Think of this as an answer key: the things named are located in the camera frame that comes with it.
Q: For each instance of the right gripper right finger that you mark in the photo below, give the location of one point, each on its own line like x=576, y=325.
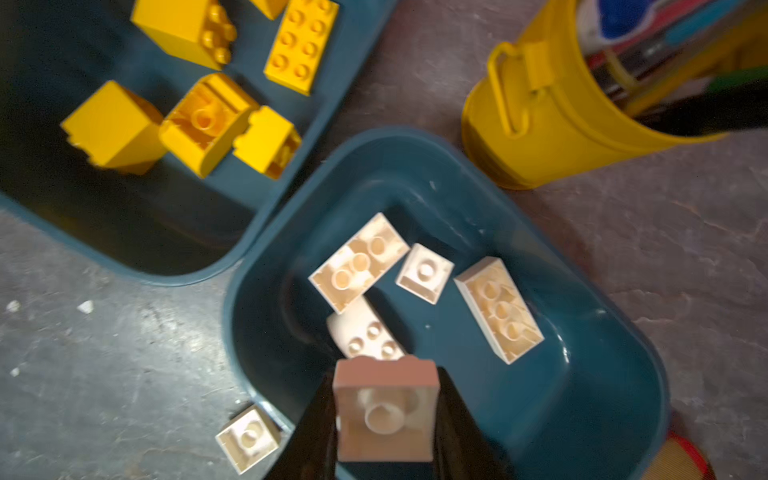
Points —
x=460, y=448

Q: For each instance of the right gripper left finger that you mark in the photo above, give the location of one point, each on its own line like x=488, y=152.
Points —
x=311, y=451

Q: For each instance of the small white lego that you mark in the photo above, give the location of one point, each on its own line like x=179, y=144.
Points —
x=386, y=409
x=248, y=439
x=424, y=273

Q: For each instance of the teal bin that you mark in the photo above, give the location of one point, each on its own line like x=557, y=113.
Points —
x=590, y=402
x=167, y=227

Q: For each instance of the white curved lego top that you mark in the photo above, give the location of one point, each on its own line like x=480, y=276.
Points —
x=360, y=331

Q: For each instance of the white long lego bottom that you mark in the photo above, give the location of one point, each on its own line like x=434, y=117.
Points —
x=499, y=309

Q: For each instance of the white long lego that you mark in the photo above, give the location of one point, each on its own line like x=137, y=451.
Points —
x=358, y=264
x=499, y=309

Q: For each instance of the long yellow lego top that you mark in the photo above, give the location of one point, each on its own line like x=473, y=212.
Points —
x=300, y=42

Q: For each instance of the small brown object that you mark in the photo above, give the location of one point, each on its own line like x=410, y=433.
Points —
x=679, y=459

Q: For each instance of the yellow pen cup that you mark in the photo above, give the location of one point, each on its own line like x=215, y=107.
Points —
x=539, y=115

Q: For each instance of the pens in cup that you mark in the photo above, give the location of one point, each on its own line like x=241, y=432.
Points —
x=702, y=71

